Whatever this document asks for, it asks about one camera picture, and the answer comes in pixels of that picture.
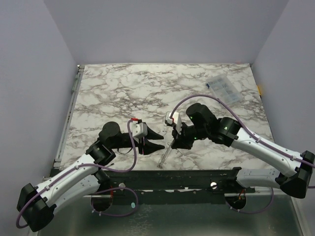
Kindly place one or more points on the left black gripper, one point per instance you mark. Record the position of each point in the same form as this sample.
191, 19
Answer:
148, 149

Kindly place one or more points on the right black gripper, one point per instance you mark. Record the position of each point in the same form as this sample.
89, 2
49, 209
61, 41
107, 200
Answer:
176, 137

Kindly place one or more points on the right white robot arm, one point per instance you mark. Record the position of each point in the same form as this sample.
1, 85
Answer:
290, 170

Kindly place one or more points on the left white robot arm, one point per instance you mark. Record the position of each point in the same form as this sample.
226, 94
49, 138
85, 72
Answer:
38, 204

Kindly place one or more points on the clear plastic organizer box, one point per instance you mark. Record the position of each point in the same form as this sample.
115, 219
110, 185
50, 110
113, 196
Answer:
223, 89

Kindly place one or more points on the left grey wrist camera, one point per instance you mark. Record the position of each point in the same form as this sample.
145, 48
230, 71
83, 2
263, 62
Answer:
139, 130

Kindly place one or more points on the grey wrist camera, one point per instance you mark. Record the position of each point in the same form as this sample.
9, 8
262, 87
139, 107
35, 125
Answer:
139, 130
174, 121

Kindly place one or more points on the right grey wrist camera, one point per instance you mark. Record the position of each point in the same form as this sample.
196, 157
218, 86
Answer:
174, 121

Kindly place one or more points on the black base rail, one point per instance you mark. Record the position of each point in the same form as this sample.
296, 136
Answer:
170, 187

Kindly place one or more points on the metal side rail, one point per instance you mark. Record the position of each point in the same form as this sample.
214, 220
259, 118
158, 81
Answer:
66, 127

